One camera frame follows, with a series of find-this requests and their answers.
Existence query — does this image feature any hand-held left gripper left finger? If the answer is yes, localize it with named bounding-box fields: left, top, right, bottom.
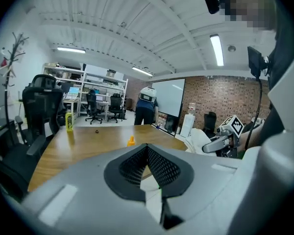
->
left=21, top=142, right=162, bottom=235

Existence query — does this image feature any person's right forearm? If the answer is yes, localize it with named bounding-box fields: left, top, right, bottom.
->
left=239, top=127, right=265, bottom=153

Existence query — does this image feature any person's head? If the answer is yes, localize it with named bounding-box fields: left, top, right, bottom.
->
left=220, top=0, right=277, bottom=31

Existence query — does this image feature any yellow oil bottle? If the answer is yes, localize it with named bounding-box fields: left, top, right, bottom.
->
left=65, top=109, right=75, bottom=132

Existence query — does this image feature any ceiling tube light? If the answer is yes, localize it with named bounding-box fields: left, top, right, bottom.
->
left=56, top=47, right=86, bottom=54
left=131, top=66, right=154, bottom=77
left=209, top=34, right=225, bottom=67

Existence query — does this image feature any black head camera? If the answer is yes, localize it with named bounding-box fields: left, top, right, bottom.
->
left=204, top=0, right=221, bottom=15

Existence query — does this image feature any black cable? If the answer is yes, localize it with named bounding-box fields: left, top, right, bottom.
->
left=244, top=76, right=264, bottom=150

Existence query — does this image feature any whiteboard on stand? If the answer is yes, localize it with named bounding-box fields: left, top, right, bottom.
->
left=151, top=78, right=186, bottom=118

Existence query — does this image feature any white cloth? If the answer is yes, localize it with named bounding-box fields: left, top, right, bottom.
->
left=185, top=128, right=213, bottom=154

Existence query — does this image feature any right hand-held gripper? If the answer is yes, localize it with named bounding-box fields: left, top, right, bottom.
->
left=202, top=115, right=245, bottom=158

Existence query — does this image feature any black coat rack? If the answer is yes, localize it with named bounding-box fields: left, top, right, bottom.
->
left=0, top=32, right=30, bottom=141

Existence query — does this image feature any person's black shirt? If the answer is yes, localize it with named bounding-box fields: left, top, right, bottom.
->
left=261, top=0, right=294, bottom=146

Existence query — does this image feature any open laptop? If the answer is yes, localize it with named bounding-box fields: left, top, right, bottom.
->
left=65, top=86, right=81, bottom=100

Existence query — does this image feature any black office chair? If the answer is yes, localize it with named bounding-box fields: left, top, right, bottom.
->
left=0, top=128, right=42, bottom=203
left=14, top=74, right=65, bottom=157
left=202, top=111, right=218, bottom=136
left=85, top=93, right=104, bottom=125
left=107, top=93, right=125, bottom=123

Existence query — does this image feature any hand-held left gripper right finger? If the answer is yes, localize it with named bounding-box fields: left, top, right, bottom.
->
left=147, top=143, right=245, bottom=235

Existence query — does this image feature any white shelving unit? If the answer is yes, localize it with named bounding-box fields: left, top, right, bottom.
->
left=42, top=62, right=129, bottom=122

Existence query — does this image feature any black chest device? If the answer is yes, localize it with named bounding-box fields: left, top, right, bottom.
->
left=246, top=46, right=269, bottom=77

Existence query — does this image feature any black box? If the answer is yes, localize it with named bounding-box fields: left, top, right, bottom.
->
left=165, top=115, right=175, bottom=134

